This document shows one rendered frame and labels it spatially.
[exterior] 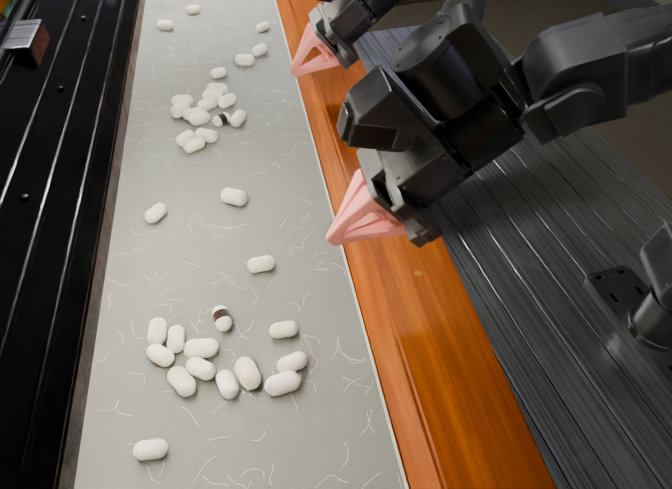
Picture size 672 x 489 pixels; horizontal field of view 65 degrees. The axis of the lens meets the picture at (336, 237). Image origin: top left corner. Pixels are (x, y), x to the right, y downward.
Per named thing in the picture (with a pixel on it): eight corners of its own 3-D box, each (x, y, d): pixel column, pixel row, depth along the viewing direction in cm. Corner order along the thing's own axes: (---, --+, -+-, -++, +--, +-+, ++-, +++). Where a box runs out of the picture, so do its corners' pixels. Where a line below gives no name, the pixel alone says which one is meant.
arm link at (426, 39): (390, 96, 39) (543, -11, 33) (390, 42, 45) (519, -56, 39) (472, 188, 45) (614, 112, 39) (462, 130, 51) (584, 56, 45)
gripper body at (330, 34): (322, 39, 75) (362, 1, 72) (310, 9, 82) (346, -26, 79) (350, 68, 79) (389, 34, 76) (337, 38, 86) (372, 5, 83)
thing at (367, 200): (310, 244, 49) (389, 184, 45) (300, 194, 54) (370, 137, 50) (355, 272, 53) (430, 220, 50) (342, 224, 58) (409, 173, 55)
